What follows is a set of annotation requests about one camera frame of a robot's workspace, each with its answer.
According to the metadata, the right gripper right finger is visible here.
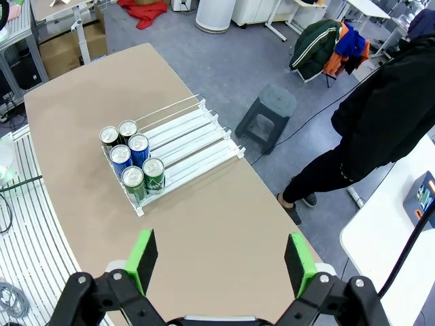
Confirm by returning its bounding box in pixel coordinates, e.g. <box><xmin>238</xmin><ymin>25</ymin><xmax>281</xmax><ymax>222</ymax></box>
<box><xmin>275</xmin><ymin>232</ymin><xmax>390</xmax><ymax>326</ymax></box>

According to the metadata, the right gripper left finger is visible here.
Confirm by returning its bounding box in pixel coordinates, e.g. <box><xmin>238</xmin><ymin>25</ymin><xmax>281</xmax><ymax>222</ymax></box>
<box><xmin>49</xmin><ymin>229</ymin><xmax>167</xmax><ymax>326</ymax></box>

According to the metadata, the green slim beverage can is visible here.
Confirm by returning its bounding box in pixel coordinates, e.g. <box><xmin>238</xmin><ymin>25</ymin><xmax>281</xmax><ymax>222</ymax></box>
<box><xmin>121</xmin><ymin>165</ymin><xmax>148</xmax><ymax>204</ymax></box>
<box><xmin>141</xmin><ymin>157</ymin><xmax>167</xmax><ymax>195</ymax></box>

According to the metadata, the blue slim beverage can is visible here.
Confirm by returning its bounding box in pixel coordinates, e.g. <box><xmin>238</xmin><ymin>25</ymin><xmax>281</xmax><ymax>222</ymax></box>
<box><xmin>109</xmin><ymin>144</ymin><xmax>133</xmax><ymax>177</ymax></box>
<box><xmin>128</xmin><ymin>133</ymin><xmax>151</xmax><ymax>170</ymax></box>

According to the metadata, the black slim beverage can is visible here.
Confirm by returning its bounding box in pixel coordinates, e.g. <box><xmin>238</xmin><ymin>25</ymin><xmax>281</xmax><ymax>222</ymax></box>
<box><xmin>118</xmin><ymin>120</ymin><xmax>139</xmax><ymax>145</ymax></box>
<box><xmin>99</xmin><ymin>126</ymin><xmax>120</xmax><ymax>149</ymax></box>

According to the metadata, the white power strip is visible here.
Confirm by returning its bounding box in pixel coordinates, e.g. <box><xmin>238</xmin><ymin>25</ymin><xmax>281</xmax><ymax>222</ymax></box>
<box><xmin>346</xmin><ymin>186</ymin><xmax>366</xmax><ymax>206</ymax></box>

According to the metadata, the white rounded table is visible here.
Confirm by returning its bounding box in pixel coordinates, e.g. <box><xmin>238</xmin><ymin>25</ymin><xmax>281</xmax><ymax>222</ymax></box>
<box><xmin>339</xmin><ymin>134</ymin><xmax>435</xmax><ymax>326</ymax></box>

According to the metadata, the blue grey box device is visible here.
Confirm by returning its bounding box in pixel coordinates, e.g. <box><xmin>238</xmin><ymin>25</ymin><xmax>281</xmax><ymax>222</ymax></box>
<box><xmin>402</xmin><ymin>170</ymin><xmax>435</xmax><ymax>229</ymax></box>

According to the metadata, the black plastic stool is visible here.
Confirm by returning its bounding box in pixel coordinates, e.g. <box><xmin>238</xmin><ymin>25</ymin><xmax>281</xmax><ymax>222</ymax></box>
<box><xmin>234</xmin><ymin>84</ymin><xmax>299</xmax><ymax>156</ymax></box>

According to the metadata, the person in black jacket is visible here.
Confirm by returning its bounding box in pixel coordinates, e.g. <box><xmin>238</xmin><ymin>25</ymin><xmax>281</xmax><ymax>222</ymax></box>
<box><xmin>277</xmin><ymin>8</ymin><xmax>435</xmax><ymax>227</ymax></box>

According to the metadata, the dark green striped jacket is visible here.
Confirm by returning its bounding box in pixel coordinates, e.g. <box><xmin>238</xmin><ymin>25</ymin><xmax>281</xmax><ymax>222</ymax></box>
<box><xmin>288</xmin><ymin>19</ymin><xmax>343</xmax><ymax>84</ymax></box>

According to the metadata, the black computer tower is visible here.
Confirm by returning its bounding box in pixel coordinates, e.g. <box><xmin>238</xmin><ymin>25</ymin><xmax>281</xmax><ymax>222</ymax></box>
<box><xmin>13</xmin><ymin>50</ymin><xmax>44</xmax><ymax>91</ymax></box>

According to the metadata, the large cardboard box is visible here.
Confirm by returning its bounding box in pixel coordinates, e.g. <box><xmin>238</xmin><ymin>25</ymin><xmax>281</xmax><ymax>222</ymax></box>
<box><xmin>39</xmin><ymin>22</ymin><xmax>109</xmax><ymax>81</ymax></box>

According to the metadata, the orange blue garment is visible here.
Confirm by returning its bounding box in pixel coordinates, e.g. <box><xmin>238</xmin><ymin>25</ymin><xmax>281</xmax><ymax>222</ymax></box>
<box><xmin>322</xmin><ymin>20</ymin><xmax>371</xmax><ymax>77</ymax></box>

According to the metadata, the white side table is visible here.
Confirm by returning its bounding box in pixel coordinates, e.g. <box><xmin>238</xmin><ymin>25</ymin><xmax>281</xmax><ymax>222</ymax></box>
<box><xmin>264</xmin><ymin>0</ymin><xmax>329</xmax><ymax>43</ymax></box>

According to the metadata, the red cloth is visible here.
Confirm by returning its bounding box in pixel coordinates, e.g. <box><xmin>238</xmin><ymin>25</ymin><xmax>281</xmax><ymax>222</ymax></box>
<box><xmin>117</xmin><ymin>0</ymin><xmax>169</xmax><ymax>31</ymax></box>

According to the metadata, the white cylindrical air purifier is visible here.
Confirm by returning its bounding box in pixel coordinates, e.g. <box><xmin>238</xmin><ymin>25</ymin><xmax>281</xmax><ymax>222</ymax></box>
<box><xmin>194</xmin><ymin>0</ymin><xmax>237</xmax><ymax>34</ymax></box>

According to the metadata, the white cabinet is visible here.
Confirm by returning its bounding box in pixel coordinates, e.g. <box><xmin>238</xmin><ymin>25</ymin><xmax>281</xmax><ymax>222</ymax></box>
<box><xmin>230</xmin><ymin>0</ymin><xmax>298</xmax><ymax>28</ymax></box>

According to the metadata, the wood top desk white leg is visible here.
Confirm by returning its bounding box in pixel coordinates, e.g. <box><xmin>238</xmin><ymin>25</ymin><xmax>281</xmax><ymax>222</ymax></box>
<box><xmin>29</xmin><ymin>0</ymin><xmax>118</xmax><ymax>65</ymax></box>

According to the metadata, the white grooved base plate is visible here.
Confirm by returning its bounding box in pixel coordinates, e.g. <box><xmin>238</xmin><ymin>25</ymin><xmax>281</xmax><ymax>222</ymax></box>
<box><xmin>0</xmin><ymin>125</ymin><xmax>113</xmax><ymax>326</ymax></box>

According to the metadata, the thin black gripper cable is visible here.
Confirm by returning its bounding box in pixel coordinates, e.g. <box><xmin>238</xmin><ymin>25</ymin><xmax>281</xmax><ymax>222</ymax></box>
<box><xmin>377</xmin><ymin>203</ymin><xmax>435</xmax><ymax>300</ymax></box>

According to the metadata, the white wire can rack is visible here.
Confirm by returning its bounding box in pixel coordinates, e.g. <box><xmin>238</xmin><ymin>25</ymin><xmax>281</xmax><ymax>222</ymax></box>
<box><xmin>100</xmin><ymin>94</ymin><xmax>245</xmax><ymax>218</ymax></box>

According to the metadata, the grey cable coil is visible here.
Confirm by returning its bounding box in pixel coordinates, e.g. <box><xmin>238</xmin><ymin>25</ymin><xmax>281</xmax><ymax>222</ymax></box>
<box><xmin>0</xmin><ymin>281</ymin><xmax>31</xmax><ymax>319</ymax></box>

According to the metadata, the aluminium frame rack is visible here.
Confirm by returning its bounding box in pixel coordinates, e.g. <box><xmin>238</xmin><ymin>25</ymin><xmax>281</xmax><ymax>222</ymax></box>
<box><xmin>0</xmin><ymin>0</ymin><xmax>50</xmax><ymax>113</ymax></box>

